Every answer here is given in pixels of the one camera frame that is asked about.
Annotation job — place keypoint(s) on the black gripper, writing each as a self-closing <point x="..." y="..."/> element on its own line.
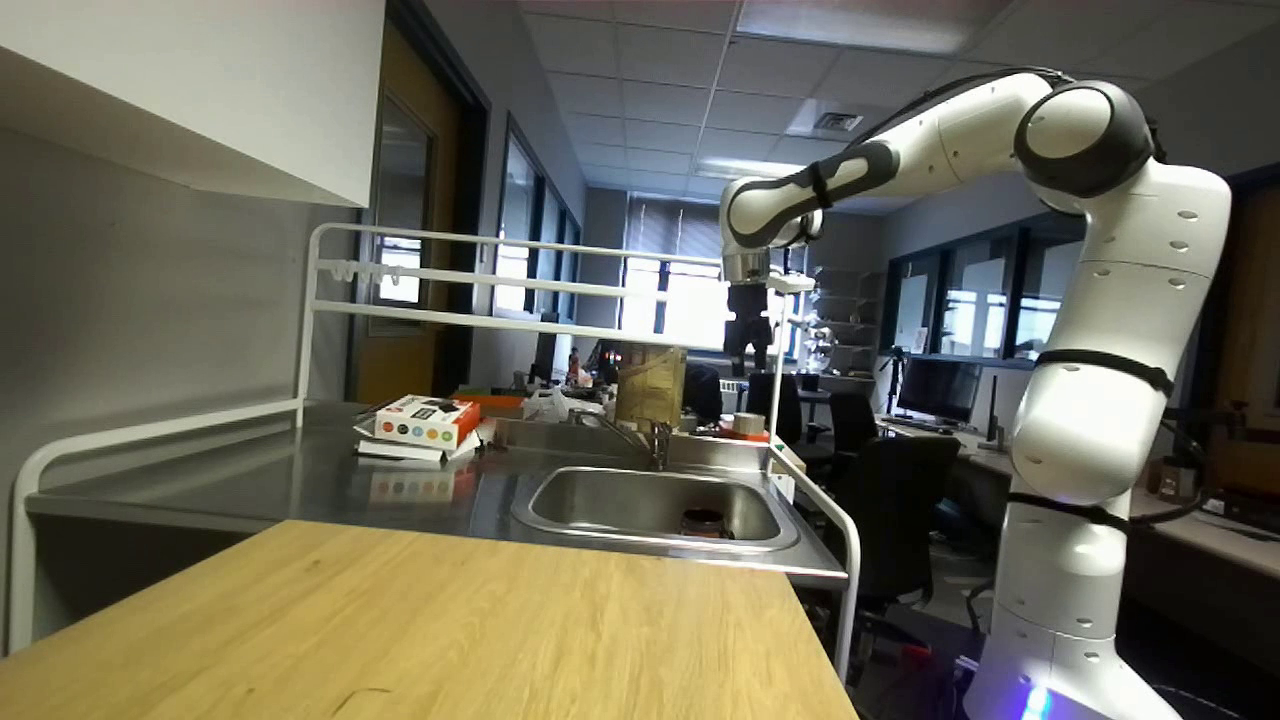
<point x="749" y="308"/>

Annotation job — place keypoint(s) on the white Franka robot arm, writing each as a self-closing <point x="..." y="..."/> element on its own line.
<point x="1123" y="344"/>

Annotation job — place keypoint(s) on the stainless steel sink unit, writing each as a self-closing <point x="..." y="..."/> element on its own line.
<point x="402" y="482"/>

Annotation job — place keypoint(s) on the rectangular ceiling light panel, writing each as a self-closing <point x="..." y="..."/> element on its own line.
<point x="763" y="168"/>
<point x="852" y="21"/>

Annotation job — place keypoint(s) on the black computer monitor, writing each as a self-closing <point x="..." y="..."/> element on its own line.
<point x="940" y="390"/>

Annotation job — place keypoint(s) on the black office chair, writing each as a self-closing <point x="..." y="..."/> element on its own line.
<point x="901" y="514"/>

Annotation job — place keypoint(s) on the ceiling air vent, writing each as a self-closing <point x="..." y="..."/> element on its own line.
<point x="825" y="117"/>

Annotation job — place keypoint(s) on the colourful orange white box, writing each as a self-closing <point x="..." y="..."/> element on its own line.
<point x="427" y="421"/>

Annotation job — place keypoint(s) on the wooden door with window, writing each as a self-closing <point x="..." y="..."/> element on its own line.
<point x="406" y="201"/>

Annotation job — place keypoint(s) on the plain wooden door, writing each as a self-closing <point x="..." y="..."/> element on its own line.
<point x="1245" y="333"/>

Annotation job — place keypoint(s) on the white metal sink frame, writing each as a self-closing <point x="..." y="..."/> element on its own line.
<point x="313" y="333"/>

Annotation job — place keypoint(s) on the white wall cabinet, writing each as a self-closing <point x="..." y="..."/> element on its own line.
<point x="201" y="82"/>

